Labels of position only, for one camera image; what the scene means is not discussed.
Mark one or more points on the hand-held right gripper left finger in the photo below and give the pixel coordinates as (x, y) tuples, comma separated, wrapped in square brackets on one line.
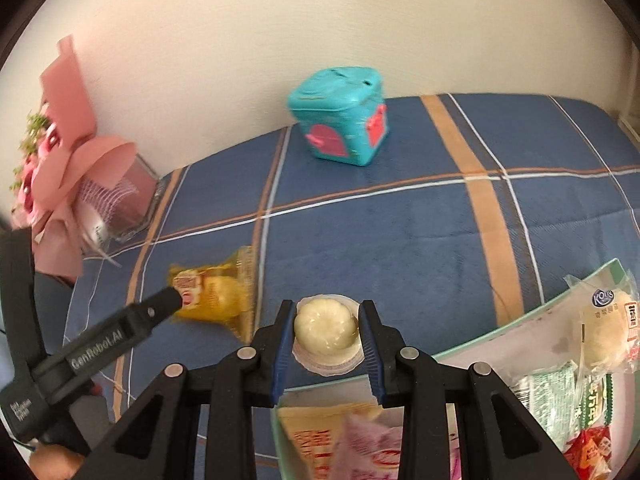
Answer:
[(282, 345)]

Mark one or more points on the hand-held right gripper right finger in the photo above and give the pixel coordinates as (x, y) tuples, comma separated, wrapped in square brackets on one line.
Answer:
[(370, 350)]

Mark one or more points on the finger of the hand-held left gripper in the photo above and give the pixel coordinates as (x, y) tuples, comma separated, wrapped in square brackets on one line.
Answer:
[(20, 300), (125, 325)]

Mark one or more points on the white jelly cup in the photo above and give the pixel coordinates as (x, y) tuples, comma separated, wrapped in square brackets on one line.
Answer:
[(325, 330)]

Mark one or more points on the yellow cake packet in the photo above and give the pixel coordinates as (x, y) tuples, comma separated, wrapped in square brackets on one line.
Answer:
[(215, 290)]

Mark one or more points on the cream orange roll packet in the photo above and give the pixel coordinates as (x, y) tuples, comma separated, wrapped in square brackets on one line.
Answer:
[(310, 440)]

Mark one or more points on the purple snack packet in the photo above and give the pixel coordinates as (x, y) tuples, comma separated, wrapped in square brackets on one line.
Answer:
[(370, 455)]

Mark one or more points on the white tray with teal rim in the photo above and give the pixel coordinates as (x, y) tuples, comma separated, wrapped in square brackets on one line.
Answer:
[(530, 345)]

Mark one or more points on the green white foil packet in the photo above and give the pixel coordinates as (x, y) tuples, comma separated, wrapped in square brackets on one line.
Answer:
[(545, 390)]

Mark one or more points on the clear white bun packet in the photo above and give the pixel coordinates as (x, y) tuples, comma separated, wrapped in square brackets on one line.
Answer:
[(607, 330)]

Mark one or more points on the red candy packet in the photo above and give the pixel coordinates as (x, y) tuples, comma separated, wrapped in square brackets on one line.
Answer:
[(590, 452)]

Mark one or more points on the person's left hand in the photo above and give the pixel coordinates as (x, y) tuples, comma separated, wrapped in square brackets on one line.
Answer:
[(55, 460)]

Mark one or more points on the clear glass vase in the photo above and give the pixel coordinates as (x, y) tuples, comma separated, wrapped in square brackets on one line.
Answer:
[(135, 195)]

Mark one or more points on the pink paper flower bouquet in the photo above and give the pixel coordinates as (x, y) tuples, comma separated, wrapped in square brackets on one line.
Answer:
[(65, 175)]

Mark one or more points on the blue plaid tablecloth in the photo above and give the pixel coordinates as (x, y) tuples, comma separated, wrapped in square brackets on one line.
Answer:
[(400, 220)]

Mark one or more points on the teal box with pink print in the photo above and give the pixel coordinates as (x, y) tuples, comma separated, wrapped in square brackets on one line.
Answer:
[(340, 120)]

